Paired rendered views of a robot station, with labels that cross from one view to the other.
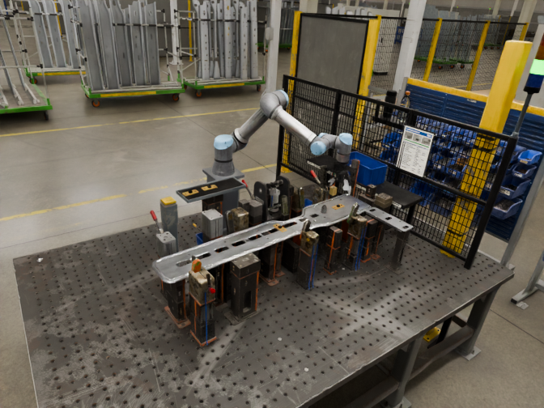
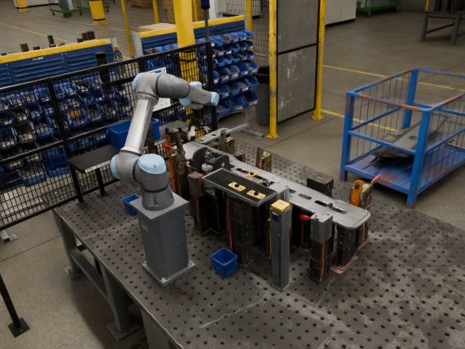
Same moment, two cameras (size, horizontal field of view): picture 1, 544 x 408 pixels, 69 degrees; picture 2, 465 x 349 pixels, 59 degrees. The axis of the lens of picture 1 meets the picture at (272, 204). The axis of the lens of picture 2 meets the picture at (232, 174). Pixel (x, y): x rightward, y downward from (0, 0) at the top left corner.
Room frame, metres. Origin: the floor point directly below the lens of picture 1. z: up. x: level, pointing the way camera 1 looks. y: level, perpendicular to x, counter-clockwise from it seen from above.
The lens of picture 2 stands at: (2.06, 2.02, 2.11)
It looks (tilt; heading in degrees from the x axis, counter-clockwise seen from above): 28 degrees down; 267
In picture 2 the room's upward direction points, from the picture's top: 4 degrees counter-clockwise
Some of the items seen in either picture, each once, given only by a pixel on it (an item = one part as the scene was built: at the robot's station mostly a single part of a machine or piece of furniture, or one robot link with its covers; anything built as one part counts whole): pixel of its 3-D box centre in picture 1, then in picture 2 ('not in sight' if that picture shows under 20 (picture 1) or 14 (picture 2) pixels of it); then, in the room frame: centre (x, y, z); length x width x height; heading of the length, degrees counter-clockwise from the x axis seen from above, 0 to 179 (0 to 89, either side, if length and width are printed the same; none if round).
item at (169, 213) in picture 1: (171, 238); (280, 248); (1.79, 0.54, 0.92); 0.08 x 0.08 x 0.44; 40
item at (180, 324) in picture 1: (176, 293); (346, 240); (1.44, 0.43, 0.84); 0.18 x 0.06 x 0.29; 40
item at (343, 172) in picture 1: (340, 170); (198, 117); (2.13, -0.38, 1.25); 0.09 x 0.08 x 0.12; 130
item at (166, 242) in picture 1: (167, 266); (320, 247); (1.60, 0.51, 0.88); 0.11 x 0.10 x 0.36; 40
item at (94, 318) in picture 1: (274, 268); (244, 223); (1.91, -0.04, 0.68); 2.56 x 1.61 x 0.04; 126
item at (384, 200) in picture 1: (379, 220); (189, 151); (2.23, -0.70, 0.88); 0.08 x 0.08 x 0.36; 40
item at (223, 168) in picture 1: (223, 164); (156, 192); (2.34, 0.33, 1.15); 0.15 x 0.15 x 0.10
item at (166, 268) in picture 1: (278, 230); (254, 175); (1.83, -0.04, 1.00); 1.38 x 0.22 x 0.02; 130
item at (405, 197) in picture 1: (359, 178); (135, 143); (2.59, -0.61, 1.01); 0.90 x 0.22 x 0.03; 40
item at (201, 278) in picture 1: (202, 306); (358, 215); (1.33, 0.28, 0.88); 0.15 x 0.11 x 0.36; 40
